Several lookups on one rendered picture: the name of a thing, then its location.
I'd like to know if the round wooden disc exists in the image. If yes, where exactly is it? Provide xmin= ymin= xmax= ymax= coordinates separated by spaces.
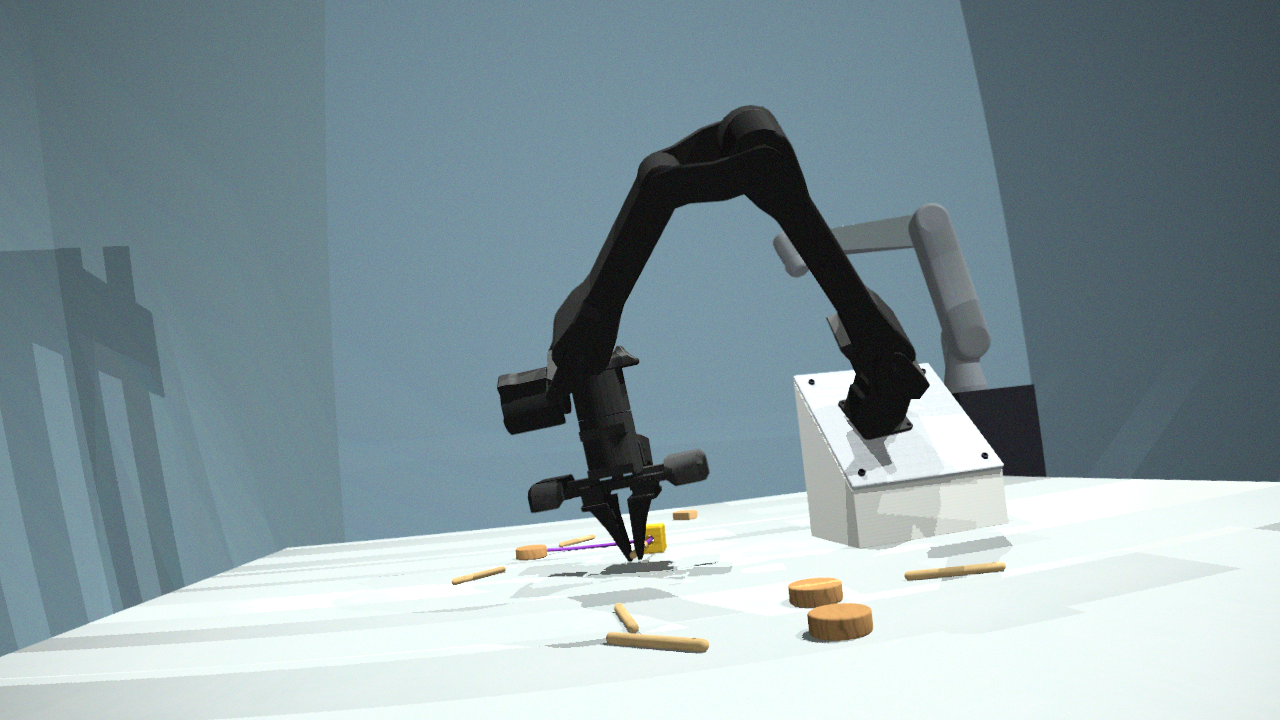
xmin=806 ymin=603 xmax=874 ymax=641
xmin=788 ymin=577 xmax=844 ymax=607

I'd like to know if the yellow block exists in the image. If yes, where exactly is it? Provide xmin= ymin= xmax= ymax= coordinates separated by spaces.
xmin=644 ymin=523 xmax=667 ymax=553

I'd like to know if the round wooden button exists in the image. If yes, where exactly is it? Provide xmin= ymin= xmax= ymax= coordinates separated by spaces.
xmin=515 ymin=544 xmax=547 ymax=561

